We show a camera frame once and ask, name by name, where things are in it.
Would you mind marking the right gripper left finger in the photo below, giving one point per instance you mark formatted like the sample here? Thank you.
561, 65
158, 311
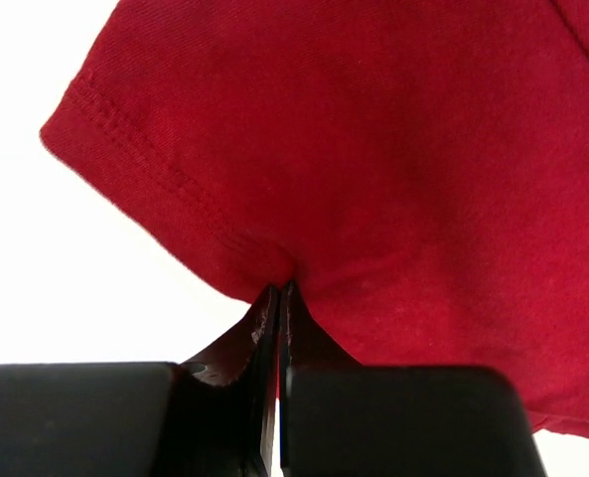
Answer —
212, 415

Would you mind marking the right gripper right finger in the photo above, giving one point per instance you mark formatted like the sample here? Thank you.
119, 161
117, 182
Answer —
339, 417

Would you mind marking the dark red t shirt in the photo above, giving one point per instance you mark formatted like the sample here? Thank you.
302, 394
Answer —
420, 168

